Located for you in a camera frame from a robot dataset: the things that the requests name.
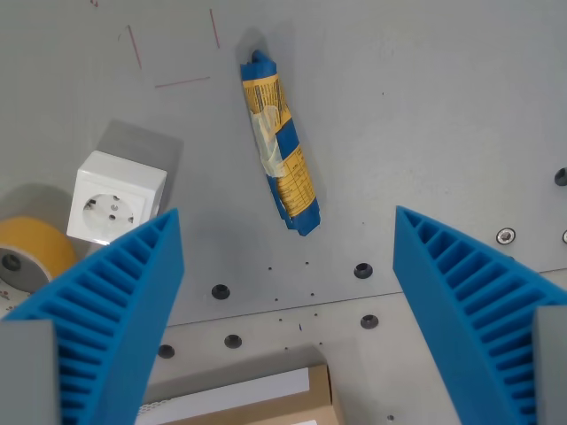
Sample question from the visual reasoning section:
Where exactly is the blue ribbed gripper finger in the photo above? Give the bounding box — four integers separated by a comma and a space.
0, 208, 185, 425
392, 205, 567, 425

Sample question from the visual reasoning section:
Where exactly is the blue and yellow bag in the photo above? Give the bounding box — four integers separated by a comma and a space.
239, 49, 322, 238

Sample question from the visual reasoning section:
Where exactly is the yellow tape roll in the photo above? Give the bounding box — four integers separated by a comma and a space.
0, 215, 78, 295

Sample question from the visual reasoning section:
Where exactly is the brown cardboard box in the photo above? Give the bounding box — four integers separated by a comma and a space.
136, 362, 347, 425

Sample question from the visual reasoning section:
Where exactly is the white wall socket box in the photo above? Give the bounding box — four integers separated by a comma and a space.
66, 150, 168, 246

